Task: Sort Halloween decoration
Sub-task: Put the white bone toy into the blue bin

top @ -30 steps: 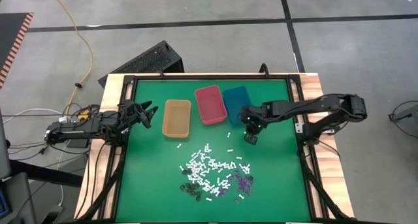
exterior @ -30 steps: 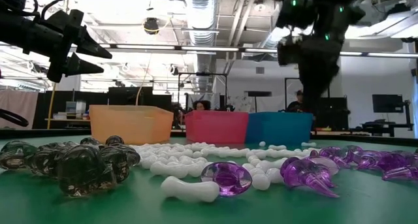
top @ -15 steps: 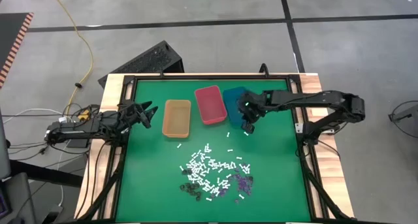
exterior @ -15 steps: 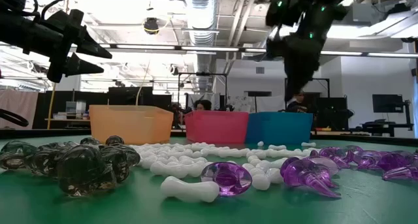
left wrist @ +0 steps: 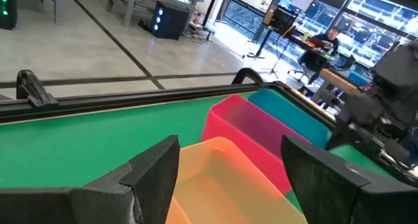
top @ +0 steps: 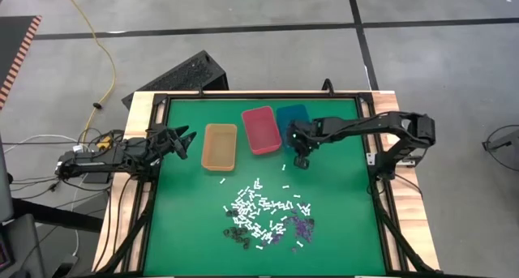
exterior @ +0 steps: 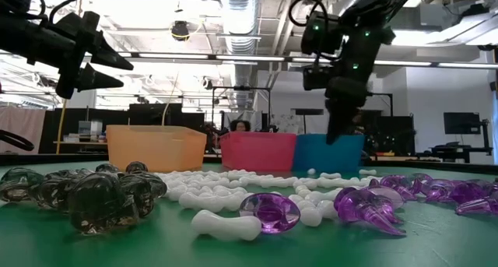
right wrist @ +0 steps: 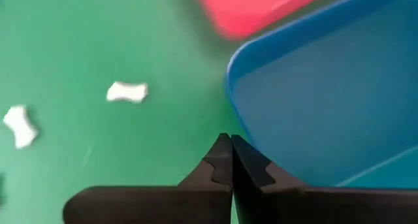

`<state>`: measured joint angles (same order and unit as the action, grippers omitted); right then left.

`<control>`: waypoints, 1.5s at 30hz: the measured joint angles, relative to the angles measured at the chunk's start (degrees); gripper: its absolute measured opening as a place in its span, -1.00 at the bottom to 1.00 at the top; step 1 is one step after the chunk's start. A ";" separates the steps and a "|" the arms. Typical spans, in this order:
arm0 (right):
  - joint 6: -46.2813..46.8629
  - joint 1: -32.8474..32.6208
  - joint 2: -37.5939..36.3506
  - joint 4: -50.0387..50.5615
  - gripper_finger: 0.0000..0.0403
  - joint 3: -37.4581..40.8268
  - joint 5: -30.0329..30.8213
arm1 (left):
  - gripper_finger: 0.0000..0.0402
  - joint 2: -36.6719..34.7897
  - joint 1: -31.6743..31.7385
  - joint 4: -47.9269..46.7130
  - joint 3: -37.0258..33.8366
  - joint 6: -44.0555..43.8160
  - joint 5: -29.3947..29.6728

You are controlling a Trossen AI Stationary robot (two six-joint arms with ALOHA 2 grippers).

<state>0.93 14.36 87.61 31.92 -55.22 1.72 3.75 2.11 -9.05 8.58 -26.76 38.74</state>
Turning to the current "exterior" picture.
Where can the round black ceiling device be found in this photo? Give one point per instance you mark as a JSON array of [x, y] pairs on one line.
[[180, 31]]

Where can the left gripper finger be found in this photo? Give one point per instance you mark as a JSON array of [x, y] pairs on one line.
[[95, 80], [105, 55]]

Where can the orange plastic bin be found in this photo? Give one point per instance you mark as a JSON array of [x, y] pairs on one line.
[[155, 148]]

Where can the pink plastic bin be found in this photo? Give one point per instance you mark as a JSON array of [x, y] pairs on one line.
[[257, 152]]

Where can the black computer monitor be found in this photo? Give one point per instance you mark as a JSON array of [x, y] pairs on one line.
[[461, 123]]

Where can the green table mat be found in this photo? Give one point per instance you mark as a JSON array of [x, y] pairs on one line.
[[428, 243]]

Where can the blue plastic bin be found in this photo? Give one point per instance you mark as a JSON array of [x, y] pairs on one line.
[[311, 154]]

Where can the long ceiling light rail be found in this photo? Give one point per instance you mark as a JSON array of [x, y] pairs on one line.
[[249, 58]]

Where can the silver ceiling air duct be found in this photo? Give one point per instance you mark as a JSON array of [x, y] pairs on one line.
[[238, 22]]

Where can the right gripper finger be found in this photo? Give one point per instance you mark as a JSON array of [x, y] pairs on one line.
[[336, 121], [355, 117]]

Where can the wooden shelf board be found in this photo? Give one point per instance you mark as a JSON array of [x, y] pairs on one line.
[[66, 142]]

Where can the black office desk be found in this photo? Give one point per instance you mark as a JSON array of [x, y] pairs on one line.
[[455, 149]]

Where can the black screen on stand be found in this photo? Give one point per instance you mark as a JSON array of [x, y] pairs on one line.
[[309, 111]]

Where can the black partition wall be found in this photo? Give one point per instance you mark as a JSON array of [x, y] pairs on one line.
[[155, 117]]

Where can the black monitor stand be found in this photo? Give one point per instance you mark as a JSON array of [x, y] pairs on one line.
[[486, 134]]

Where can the clear plastic storage box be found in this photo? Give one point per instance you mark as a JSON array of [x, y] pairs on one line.
[[90, 127]]

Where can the person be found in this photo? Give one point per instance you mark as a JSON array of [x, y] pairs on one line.
[[240, 126]]

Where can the black metal rig frame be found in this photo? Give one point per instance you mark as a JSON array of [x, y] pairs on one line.
[[383, 93], [241, 88]]

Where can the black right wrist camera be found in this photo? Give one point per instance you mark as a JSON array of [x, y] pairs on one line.
[[321, 35]]

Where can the black table frame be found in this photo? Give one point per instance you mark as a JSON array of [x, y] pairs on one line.
[[50, 159]]

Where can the pink curtain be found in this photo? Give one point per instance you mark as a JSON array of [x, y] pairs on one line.
[[23, 121]]

